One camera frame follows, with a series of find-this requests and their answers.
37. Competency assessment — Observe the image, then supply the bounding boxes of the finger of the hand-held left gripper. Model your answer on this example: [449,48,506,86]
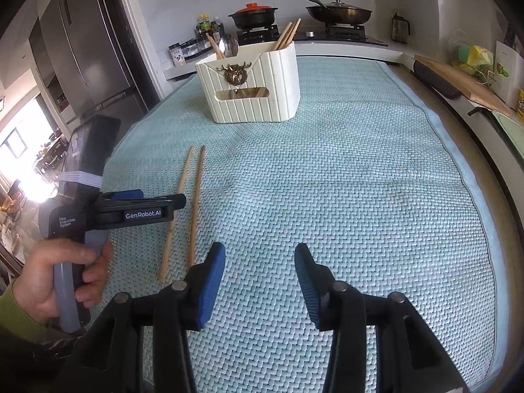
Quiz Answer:
[98,189,187,225]

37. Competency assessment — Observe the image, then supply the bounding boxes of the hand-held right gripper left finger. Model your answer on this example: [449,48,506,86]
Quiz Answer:
[69,242,227,393]

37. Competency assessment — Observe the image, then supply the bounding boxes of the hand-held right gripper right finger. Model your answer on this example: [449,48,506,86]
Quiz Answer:
[295,243,467,393]

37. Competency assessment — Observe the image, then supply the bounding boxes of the wooden chopstick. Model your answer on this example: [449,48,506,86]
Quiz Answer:
[205,33,226,60]
[278,20,298,50]
[282,18,302,47]
[159,146,194,284]
[273,22,293,51]
[187,146,205,268]

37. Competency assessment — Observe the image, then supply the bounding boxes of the cream ribbed utensil holder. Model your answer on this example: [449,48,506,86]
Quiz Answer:
[195,43,301,124]

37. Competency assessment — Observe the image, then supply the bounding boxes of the metal spoon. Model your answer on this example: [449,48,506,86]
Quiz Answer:
[219,35,239,58]

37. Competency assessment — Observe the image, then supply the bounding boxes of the person's left forearm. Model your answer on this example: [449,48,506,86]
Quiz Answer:
[0,279,56,342]

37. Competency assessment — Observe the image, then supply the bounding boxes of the person's left hand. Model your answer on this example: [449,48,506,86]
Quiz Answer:
[13,236,115,321]

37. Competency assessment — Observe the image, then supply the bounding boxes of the grey refrigerator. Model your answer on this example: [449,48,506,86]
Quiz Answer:
[28,0,160,123]

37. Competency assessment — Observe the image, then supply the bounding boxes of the pale green woven mat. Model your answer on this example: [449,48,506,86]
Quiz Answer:
[88,55,502,393]

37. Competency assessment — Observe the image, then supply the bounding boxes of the white label spice jar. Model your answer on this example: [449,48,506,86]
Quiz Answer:
[169,42,186,67]

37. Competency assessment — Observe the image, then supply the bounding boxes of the black clay pot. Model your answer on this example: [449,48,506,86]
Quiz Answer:
[228,8,279,31]

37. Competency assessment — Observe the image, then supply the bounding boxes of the orange pot lid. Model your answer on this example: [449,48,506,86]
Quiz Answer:
[237,3,277,14]

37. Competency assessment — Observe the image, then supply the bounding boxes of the black gas cooktop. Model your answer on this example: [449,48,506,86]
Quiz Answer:
[235,25,389,47]

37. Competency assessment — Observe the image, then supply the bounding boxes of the black flat pan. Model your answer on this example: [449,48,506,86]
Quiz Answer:
[413,59,492,118]

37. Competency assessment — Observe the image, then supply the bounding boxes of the dark metal wok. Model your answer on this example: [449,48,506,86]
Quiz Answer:
[297,0,373,25]

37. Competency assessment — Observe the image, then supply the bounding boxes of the pale green basin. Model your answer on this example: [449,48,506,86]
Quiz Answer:
[491,110,524,154]

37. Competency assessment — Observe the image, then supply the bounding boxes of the wooden cutting board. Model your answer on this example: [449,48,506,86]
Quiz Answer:
[414,54,514,117]

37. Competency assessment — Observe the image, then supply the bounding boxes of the glass wok lid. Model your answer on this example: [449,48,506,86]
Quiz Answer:
[307,0,371,13]

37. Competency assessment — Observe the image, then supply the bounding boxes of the clear plastic bag of packets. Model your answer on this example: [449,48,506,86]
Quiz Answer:
[452,45,510,79]

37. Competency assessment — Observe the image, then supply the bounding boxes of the white card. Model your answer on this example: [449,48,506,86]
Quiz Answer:
[493,41,524,107]

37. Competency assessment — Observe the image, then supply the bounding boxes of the glass oil jar black handle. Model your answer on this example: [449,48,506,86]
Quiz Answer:
[391,12,411,45]

